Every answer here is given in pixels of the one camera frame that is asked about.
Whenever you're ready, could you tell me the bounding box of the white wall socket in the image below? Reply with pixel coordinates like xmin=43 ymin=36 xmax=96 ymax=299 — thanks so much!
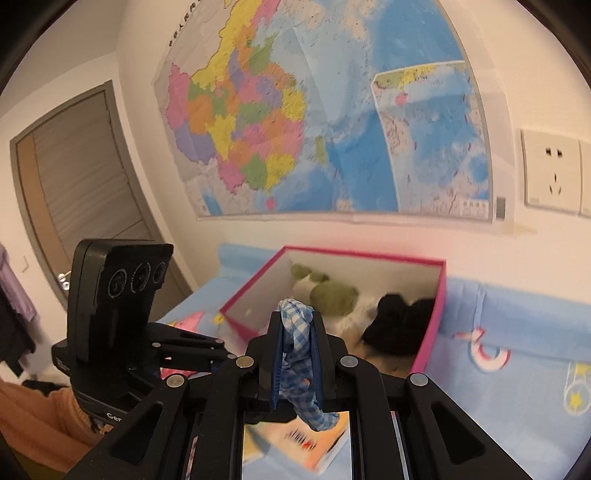
xmin=521 ymin=129 xmax=583 ymax=215

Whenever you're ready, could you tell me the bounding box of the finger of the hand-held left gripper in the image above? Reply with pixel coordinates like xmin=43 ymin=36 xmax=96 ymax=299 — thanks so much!
xmin=157 ymin=350 xmax=238 ymax=374
xmin=148 ymin=323 xmax=228 ymax=352

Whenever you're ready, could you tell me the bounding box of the person's left forearm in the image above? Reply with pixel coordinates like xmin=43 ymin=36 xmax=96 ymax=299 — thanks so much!
xmin=0 ymin=378 xmax=100 ymax=472

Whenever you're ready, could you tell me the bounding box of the purple hanging garment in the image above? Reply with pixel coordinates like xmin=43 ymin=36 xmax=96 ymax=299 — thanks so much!
xmin=0 ymin=244 xmax=38 ymax=324

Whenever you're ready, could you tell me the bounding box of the black hanging garment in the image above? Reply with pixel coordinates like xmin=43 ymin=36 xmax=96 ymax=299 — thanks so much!
xmin=0 ymin=286 xmax=35 ymax=374

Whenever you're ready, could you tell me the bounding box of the pink wet wipes packet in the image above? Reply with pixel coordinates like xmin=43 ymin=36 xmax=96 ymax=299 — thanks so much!
xmin=242 ymin=408 xmax=349 ymax=476

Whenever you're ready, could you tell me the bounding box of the green frog plush toy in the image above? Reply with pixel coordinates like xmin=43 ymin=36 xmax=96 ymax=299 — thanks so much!
xmin=290 ymin=263 xmax=379 ymax=333

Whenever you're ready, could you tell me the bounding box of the grey wooden door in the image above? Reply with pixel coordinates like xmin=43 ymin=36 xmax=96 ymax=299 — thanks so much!
xmin=10 ymin=80 xmax=195 ymax=310

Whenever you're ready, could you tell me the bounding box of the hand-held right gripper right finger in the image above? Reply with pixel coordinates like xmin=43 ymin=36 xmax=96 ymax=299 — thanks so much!
xmin=311 ymin=310 xmax=532 ymax=480

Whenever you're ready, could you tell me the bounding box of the black fabric bundle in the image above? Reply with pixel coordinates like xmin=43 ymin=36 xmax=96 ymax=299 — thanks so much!
xmin=360 ymin=293 xmax=437 ymax=356

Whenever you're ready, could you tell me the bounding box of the blue checkered scrunchie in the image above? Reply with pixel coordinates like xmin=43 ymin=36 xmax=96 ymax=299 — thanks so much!
xmin=276 ymin=298 xmax=340 ymax=432

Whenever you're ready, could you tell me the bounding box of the colourful wall map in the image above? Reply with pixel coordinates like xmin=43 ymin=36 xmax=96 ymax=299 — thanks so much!
xmin=152 ymin=0 xmax=509 ymax=222

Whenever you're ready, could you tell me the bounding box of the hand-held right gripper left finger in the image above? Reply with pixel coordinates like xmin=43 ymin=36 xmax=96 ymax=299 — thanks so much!
xmin=69 ymin=311 xmax=284 ymax=480

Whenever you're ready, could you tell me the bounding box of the pink cardboard box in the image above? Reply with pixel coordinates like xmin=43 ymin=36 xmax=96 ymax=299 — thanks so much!
xmin=219 ymin=246 xmax=448 ymax=374

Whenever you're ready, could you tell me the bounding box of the blue cartoon printed blanket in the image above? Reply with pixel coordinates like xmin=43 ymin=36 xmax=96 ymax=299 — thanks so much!
xmin=157 ymin=242 xmax=591 ymax=480

